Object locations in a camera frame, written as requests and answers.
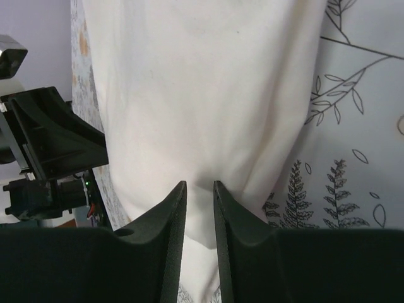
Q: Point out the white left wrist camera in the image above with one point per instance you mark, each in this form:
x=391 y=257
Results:
x=12 y=57

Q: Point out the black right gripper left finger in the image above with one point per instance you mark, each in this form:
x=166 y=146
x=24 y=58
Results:
x=139 y=262

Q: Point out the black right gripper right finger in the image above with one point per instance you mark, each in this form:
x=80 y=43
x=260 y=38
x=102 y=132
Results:
x=259 y=263

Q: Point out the white t shirt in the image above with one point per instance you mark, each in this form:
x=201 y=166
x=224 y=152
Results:
x=201 y=91

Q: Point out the floral patterned table mat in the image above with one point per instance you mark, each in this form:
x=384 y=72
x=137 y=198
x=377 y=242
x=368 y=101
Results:
x=345 y=169

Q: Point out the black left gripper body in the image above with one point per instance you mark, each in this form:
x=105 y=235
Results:
x=56 y=151

